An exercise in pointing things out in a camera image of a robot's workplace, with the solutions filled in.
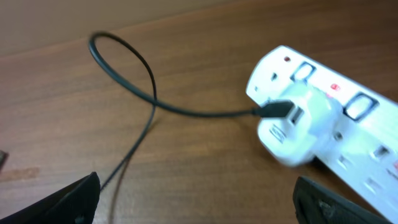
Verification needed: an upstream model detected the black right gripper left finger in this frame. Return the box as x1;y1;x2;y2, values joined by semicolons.
1;172;100;224

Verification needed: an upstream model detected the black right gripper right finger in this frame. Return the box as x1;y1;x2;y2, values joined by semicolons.
293;176;391;224

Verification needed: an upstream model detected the turquoise screen smartphone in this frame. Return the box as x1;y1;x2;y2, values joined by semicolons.
0;150;9;170

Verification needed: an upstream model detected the black charger cable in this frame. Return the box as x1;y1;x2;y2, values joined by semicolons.
88;30;295;190

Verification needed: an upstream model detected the white power strip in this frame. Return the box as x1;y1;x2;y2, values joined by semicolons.
246;45;397;223

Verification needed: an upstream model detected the white charger plug adapter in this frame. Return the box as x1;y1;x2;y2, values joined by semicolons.
257;82;343;167

